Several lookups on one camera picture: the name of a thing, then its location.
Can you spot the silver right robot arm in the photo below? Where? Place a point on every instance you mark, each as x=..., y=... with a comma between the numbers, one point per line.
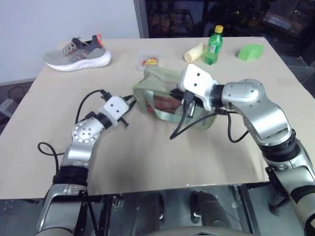
x=258, y=108

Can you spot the grey sneaker with white sole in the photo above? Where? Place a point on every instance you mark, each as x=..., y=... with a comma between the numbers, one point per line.
x=73, y=59

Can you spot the dark rounded shape under table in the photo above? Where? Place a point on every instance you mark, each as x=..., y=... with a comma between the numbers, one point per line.
x=209, y=209

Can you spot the cream cylinder roll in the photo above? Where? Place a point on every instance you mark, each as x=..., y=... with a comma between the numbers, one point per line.
x=194, y=52

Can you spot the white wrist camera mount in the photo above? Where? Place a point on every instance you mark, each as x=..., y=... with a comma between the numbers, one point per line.
x=197, y=78
x=114, y=108

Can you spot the grey rounded robot torso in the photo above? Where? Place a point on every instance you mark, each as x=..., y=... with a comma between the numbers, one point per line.
x=197, y=232

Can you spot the red item inside pouch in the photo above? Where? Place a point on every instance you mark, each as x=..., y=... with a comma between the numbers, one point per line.
x=162, y=103

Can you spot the dark glass cabinet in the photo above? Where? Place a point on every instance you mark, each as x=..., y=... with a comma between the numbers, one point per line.
x=233, y=17

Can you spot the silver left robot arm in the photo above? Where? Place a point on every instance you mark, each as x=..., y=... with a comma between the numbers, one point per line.
x=83, y=132

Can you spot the green zip pouch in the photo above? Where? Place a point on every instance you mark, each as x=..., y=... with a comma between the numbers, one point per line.
x=157, y=78

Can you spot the grey box on floor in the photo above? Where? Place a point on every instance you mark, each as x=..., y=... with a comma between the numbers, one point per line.
x=5, y=106

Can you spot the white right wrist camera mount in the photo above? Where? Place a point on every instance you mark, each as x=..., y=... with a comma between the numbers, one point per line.
x=197, y=78

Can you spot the green bottle with yellow cap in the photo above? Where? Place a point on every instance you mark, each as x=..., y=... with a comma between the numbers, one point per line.
x=212, y=49

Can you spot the green foam block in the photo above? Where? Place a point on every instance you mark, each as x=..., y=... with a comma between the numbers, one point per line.
x=251, y=52

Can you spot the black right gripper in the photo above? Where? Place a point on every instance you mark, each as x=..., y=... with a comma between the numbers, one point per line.
x=197, y=102

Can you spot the clear box of coloured pins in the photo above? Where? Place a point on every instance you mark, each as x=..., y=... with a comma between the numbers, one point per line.
x=147, y=61

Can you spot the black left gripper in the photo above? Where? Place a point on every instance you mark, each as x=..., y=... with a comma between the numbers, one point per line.
x=129, y=108

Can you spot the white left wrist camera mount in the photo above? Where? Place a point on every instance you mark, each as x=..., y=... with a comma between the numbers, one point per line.
x=114, y=108

